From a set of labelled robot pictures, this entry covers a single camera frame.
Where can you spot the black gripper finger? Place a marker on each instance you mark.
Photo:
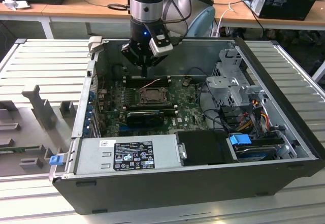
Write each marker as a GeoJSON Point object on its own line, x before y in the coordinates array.
{"type": "Point", "coordinates": [153, 60]}
{"type": "Point", "coordinates": [132, 55]}

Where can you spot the thin metal locking lever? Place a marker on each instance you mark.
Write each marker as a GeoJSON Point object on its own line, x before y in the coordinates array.
{"type": "Point", "coordinates": [152, 83]}

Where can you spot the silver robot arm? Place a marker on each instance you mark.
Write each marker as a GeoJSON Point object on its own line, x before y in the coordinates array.
{"type": "Point", "coordinates": [146, 3]}

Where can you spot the black drive bay cover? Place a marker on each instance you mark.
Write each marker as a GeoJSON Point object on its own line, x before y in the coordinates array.
{"type": "Point", "coordinates": [203, 147]}

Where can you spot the black RAM stick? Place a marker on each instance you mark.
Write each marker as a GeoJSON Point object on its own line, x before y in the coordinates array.
{"type": "Point", "coordinates": [149, 106]}

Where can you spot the green motherboard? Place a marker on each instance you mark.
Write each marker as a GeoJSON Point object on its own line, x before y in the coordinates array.
{"type": "Point", "coordinates": [188, 107]}

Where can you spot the black graphics card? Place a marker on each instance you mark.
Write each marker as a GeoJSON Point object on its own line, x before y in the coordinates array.
{"type": "Point", "coordinates": [146, 119]}

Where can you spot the pale blue teach pendant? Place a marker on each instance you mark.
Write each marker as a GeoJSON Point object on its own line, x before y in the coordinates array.
{"type": "Point", "coordinates": [203, 23]}

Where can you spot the wooden desk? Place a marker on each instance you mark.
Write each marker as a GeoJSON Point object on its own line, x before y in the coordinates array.
{"type": "Point", "coordinates": [236, 13]}
{"type": "Point", "coordinates": [83, 3]}

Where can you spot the metal disk bay cage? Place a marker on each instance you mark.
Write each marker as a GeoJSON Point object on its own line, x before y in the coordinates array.
{"type": "Point", "coordinates": [228, 87]}

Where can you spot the silver power supply unit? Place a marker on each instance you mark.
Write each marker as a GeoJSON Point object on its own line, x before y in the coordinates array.
{"type": "Point", "coordinates": [89, 155]}

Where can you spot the blue disk carrier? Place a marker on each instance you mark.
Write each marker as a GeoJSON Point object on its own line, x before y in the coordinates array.
{"type": "Point", "coordinates": [238, 142]}

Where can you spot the crumpled white paper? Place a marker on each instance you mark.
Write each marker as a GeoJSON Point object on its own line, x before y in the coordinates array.
{"type": "Point", "coordinates": [15, 3]}

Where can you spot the blue case latch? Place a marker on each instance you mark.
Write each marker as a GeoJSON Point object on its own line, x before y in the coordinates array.
{"type": "Point", "coordinates": [56, 160]}

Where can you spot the black open PC case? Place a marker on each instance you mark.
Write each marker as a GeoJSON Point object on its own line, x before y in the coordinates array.
{"type": "Point", "coordinates": [177, 193]}

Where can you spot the hard disk drive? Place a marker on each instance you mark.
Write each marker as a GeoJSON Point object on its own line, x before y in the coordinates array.
{"type": "Point", "coordinates": [256, 154]}

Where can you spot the black desktop computer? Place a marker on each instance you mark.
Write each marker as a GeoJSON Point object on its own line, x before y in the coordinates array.
{"type": "Point", "coordinates": [287, 3]}

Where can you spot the green RAM stick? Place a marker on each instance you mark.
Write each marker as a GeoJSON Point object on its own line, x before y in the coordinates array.
{"type": "Point", "coordinates": [17, 150]}

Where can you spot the white table leg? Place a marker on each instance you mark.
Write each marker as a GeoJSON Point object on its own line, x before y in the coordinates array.
{"type": "Point", "coordinates": [319, 72]}

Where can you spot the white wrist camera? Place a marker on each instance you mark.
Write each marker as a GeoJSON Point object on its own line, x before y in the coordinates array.
{"type": "Point", "coordinates": [161, 47]}

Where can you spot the grey case hinge bracket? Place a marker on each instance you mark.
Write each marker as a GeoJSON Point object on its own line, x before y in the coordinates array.
{"type": "Point", "coordinates": [95, 45]}

